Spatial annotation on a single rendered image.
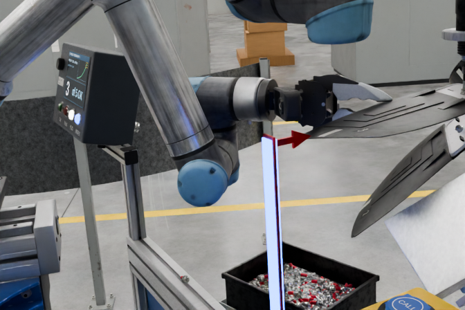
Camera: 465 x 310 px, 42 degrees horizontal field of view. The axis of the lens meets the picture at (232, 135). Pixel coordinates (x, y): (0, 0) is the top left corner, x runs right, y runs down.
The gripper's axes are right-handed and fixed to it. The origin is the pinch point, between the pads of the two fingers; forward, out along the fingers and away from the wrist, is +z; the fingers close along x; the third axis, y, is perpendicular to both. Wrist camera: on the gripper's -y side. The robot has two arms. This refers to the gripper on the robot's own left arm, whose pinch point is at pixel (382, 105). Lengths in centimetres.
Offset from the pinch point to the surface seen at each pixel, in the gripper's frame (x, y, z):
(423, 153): 10.0, 15.4, 4.5
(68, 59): -6, 16, -72
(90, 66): -5, 6, -59
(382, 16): -25, 598, -113
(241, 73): 8, 171, -98
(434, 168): 11.4, 10.0, 6.9
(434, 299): 14.4, -34.9, 12.0
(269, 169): 5.5, -24.1, -9.3
